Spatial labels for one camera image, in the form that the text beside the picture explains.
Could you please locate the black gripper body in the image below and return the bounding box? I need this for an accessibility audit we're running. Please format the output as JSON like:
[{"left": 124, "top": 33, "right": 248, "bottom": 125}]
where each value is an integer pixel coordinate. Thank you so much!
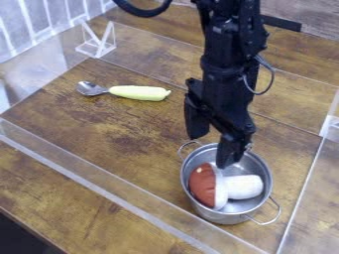
[{"left": 185, "top": 76, "right": 255, "bottom": 135}]

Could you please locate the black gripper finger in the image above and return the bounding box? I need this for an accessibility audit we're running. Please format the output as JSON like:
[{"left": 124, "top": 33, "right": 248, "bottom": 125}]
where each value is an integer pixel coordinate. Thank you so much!
[
  {"left": 184, "top": 97, "right": 209, "bottom": 139},
  {"left": 216, "top": 133, "right": 252, "bottom": 169}
]

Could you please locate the red and white plush mushroom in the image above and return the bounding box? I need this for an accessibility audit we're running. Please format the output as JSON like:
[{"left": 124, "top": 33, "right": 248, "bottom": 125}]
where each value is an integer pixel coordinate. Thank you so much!
[{"left": 188, "top": 163, "right": 263, "bottom": 210}]

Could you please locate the silver pot with handles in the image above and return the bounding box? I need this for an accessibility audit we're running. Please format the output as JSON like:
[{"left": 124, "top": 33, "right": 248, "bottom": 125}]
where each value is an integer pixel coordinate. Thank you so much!
[{"left": 177, "top": 141, "right": 280, "bottom": 225}]

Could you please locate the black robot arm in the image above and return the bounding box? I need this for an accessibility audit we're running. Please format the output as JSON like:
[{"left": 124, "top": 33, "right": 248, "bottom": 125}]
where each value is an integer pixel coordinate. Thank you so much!
[{"left": 184, "top": 0, "right": 267, "bottom": 168}]

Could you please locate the clear acrylic triangle stand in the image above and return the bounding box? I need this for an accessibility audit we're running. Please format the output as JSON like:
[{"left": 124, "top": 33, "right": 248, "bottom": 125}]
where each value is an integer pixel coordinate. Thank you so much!
[{"left": 76, "top": 22, "right": 116, "bottom": 59}]

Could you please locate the spoon with yellow handle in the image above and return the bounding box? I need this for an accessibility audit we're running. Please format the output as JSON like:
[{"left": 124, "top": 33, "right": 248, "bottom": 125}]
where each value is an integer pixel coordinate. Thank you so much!
[{"left": 77, "top": 81, "right": 171, "bottom": 101}]

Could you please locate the black wall strip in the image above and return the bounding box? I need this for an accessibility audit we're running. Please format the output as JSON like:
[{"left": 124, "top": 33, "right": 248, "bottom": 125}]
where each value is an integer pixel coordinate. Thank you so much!
[{"left": 262, "top": 15, "right": 302, "bottom": 32}]

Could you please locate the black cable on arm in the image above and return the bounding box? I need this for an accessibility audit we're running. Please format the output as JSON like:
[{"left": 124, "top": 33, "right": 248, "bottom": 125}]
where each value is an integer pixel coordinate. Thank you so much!
[{"left": 111, "top": 0, "right": 175, "bottom": 19}]

